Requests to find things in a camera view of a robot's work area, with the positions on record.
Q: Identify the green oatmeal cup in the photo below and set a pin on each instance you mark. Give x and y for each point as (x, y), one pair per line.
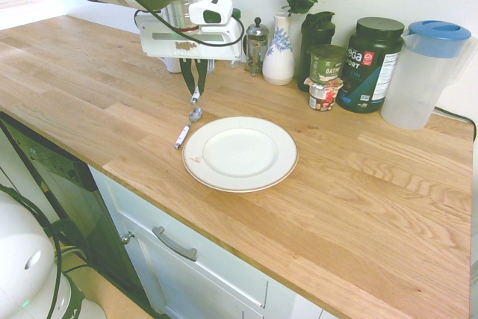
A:
(328, 65)

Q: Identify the black protein powder tub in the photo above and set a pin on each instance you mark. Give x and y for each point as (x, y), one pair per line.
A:
(373, 61)

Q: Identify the black shaker bottle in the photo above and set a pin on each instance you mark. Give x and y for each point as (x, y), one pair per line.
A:
(315, 33)

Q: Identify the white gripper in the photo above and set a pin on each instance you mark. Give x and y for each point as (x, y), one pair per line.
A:
(160, 45)

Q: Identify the white plate with gold rim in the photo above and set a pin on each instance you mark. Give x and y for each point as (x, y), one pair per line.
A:
(241, 152)

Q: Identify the blue pitcher lid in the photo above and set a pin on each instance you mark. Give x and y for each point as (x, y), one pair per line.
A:
(437, 37)

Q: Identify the white and red yogurt cup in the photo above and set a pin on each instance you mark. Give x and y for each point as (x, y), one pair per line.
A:
(323, 96)

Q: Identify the white cabinet drawer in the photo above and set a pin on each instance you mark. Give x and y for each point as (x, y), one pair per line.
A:
(209, 281)

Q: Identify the white vase with blue print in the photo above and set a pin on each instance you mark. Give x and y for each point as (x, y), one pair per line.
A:
(278, 61)

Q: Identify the black dishwasher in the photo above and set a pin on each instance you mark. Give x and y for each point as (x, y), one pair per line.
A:
(67, 184)

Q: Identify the glass french press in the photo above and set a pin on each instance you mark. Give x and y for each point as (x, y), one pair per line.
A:
(255, 44)

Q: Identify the silver cabinet knob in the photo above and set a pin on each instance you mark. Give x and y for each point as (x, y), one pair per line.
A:
(127, 237)

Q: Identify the clear plastic pitcher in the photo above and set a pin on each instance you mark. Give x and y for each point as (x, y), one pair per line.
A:
(414, 87)

